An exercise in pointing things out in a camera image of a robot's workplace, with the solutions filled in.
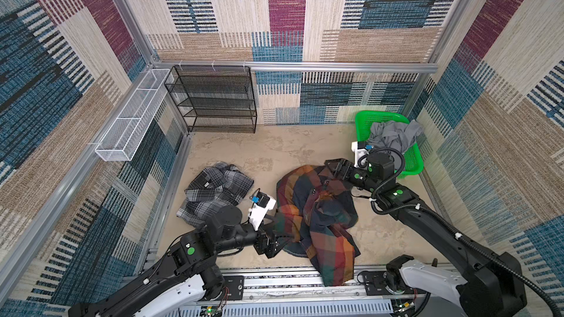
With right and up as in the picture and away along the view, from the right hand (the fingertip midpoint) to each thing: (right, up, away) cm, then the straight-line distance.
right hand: (329, 170), depth 78 cm
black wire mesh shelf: (-51, +32, +33) cm, 68 cm away
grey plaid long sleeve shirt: (-47, -10, +15) cm, 50 cm away
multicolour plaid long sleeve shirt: (-5, -16, -4) cm, 17 cm away
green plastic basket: (+40, +4, +19) cm, 45 cm away
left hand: (-15, -15, -15) cm, 26 cm away
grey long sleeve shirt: (+34, +14, +26) cm, 45 cm away
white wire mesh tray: (-67, +10, -8) cm, 68 cm away
